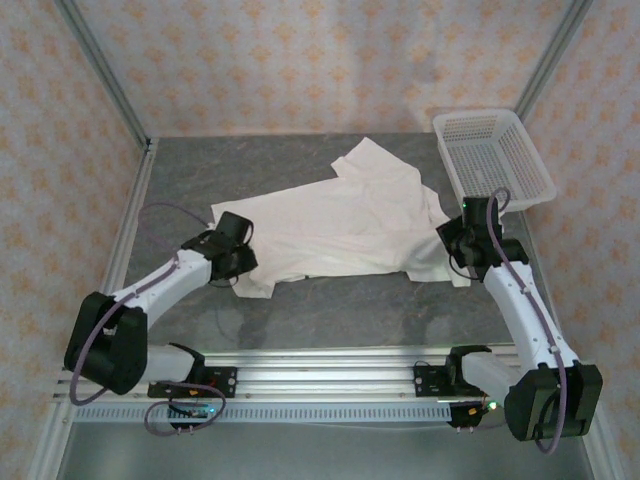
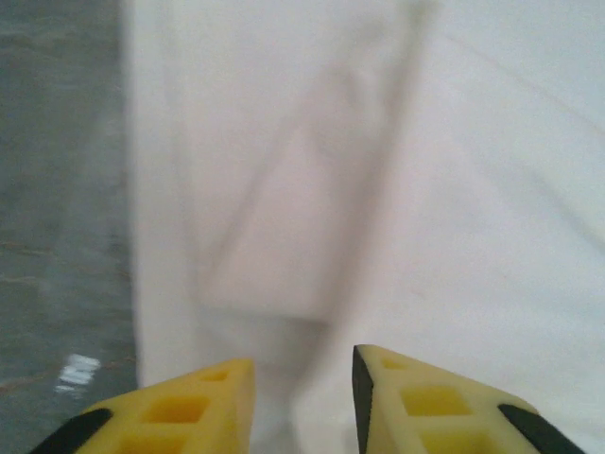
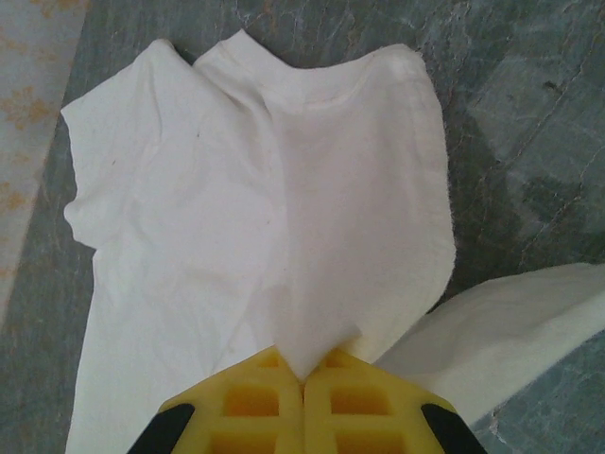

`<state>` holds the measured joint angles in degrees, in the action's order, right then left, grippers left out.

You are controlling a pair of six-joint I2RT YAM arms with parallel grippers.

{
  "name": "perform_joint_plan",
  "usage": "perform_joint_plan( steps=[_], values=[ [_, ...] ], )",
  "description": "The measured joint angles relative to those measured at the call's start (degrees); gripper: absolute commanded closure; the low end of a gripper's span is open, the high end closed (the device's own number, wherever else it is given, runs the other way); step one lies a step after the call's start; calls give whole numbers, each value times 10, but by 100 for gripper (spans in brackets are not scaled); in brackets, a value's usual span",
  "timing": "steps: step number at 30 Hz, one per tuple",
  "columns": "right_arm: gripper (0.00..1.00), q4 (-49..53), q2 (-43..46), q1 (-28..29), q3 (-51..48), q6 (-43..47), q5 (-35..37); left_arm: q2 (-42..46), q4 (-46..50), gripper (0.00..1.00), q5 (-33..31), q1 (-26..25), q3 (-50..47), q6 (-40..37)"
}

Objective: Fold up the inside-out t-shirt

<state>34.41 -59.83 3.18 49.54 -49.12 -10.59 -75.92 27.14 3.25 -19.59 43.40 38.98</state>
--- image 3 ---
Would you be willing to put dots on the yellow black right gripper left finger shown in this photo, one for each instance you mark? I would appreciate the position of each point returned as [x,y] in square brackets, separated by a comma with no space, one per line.
[246,406]

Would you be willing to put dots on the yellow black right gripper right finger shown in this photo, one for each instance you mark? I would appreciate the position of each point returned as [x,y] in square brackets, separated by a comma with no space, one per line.
[368,406]

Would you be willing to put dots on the white t-shirt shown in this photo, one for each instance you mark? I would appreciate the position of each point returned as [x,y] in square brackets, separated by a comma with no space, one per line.
[236,213]

